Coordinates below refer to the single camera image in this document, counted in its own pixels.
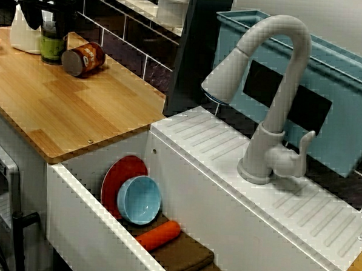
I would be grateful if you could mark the green peas can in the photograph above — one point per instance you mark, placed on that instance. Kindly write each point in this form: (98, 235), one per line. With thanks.
(50, 48)

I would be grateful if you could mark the orange beans can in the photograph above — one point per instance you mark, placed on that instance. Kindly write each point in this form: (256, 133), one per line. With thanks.
(88, 57)

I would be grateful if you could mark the white plastic detergent bottle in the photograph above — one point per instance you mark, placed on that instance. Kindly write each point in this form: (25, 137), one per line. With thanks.
(22, 39)

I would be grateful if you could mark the plain jar with white lid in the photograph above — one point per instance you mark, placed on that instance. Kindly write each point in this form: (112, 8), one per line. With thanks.
(172, 4)

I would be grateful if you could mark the light grey box unit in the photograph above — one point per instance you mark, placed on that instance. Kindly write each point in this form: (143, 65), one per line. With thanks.
(11, 178)

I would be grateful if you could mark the red plate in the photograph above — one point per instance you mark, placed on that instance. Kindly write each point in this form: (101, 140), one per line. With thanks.
(118, 174)

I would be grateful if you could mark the light blue bowl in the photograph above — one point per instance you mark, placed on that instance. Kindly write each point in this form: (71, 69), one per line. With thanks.
(139, 200)

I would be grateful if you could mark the orange toy sausage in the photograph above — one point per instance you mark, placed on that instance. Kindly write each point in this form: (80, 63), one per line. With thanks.
(160, 236)

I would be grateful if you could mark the grey toy faucet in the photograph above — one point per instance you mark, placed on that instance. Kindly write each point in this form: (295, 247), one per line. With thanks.
(293, 71)

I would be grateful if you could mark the white toy sink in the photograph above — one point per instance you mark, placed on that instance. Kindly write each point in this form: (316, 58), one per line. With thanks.
(225, 219)

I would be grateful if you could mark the brown folded cloth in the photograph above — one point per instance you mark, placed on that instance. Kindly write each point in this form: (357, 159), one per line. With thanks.
(189, 257)

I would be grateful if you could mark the teal plastic bin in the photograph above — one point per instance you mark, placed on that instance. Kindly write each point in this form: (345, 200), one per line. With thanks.
(345, 120)

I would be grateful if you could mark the black kitchen frame post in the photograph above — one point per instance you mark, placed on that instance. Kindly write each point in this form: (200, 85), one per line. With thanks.
(197, 51)

